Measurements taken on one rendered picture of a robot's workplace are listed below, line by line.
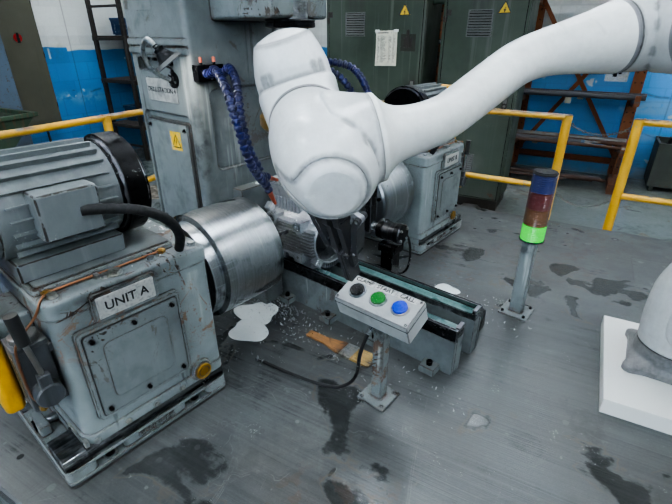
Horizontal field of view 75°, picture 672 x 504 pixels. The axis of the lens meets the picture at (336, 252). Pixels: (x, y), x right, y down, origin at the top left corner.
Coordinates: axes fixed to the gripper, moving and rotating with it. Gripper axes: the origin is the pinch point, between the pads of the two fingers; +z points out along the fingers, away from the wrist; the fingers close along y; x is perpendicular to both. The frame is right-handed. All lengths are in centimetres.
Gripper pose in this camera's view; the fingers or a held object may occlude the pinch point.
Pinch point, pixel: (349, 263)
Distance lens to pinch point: 83.0
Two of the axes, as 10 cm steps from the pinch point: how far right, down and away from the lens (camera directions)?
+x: -6.0, 6.4, -4.8
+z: 2.3, 7.1, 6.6
